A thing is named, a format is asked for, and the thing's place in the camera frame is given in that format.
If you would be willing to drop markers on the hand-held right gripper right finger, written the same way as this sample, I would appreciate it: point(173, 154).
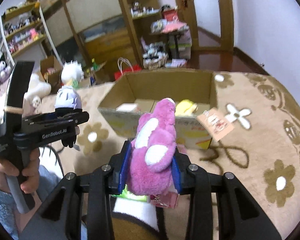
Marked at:
point(176, 173)

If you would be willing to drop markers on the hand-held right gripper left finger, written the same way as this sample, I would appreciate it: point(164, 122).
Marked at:
point(123, 166)

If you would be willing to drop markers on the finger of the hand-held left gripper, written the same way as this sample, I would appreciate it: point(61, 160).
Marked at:
point(55, 118)

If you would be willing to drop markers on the white-haired doll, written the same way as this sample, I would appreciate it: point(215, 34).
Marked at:
point(67, 97)

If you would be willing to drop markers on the pink plush toy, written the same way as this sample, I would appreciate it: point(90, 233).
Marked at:
point(155, 142)

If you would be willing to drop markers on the cardboard box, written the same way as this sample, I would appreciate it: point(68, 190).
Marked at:
point(165, 85)

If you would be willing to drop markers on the person's left forearm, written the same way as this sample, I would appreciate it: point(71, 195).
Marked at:
point(2, 205)

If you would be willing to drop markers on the person's left hand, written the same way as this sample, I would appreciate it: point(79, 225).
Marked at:
point(31, 171)

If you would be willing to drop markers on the small skull figure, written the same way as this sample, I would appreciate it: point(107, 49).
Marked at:
point(36, 102)

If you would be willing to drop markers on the white plush toy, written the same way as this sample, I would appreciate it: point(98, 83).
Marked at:
point(38, 86)

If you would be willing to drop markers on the pink packet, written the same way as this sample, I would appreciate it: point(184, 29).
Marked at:
point(168, 200)

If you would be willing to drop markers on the black and white plush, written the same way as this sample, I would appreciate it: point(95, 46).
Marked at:
point(0, 67)

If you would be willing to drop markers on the green packet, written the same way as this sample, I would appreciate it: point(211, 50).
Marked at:
point(136, 196)

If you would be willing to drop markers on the open brown cardboard carton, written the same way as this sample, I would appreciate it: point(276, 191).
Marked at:
point(50, 68)

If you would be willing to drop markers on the brown and white plush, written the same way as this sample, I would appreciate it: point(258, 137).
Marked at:
point(133, 217)

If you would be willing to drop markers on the small white box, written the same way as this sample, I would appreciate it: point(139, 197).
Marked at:
point(126, 107)

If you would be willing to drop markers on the wooden shelf with figures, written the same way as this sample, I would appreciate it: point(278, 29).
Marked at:
point(25, 33)

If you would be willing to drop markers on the beige paper hang tag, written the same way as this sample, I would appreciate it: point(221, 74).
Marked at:
point(216, 125)

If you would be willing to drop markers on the yellow plush toy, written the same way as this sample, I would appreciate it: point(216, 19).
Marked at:
point(186, 107)

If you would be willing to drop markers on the beige flower-patterned blanket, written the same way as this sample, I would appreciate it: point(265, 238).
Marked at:
point(252, 135)

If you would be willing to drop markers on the red shopping bag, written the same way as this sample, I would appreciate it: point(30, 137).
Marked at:
point(127, 71)

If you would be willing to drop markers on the wooden wardrobe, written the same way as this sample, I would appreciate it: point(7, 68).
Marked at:
point(100, 17)

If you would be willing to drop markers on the wooden corner shelf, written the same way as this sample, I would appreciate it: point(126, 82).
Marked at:
point(142, 7)

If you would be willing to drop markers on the pink clothes hanger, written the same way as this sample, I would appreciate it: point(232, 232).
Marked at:
point(175, 25)

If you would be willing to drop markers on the wooden door frame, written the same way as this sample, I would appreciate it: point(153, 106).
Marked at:
point(225, 15)

